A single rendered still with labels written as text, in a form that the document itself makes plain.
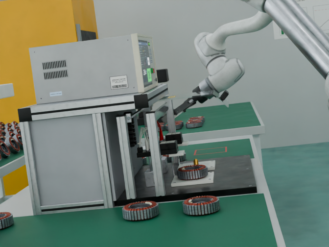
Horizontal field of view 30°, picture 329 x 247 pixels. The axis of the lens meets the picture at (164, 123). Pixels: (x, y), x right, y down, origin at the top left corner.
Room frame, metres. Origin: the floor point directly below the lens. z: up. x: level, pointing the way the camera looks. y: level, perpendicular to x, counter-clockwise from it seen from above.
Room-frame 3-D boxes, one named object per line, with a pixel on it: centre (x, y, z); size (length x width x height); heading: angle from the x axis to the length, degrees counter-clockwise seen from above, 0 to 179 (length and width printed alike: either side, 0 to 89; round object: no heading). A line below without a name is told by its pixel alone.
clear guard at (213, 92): (2.51, -0.11, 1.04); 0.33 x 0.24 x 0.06; 83
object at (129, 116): (2.35, 0.08, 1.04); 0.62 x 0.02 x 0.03; 173
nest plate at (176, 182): (2.21, -0.08, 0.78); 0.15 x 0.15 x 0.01; 83
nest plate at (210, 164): (2.45, -0.11, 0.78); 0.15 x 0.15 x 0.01; 83
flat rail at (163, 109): (2.34, 0.01, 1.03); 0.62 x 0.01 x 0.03; 173
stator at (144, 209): (1.85, 0.11, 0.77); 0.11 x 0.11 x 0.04
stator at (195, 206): (1.82, -0.08, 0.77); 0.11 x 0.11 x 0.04
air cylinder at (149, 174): (2.22, 0.06, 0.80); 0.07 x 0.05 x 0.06; 173
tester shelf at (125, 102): (2.36, 0.22, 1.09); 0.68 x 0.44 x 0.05; 173
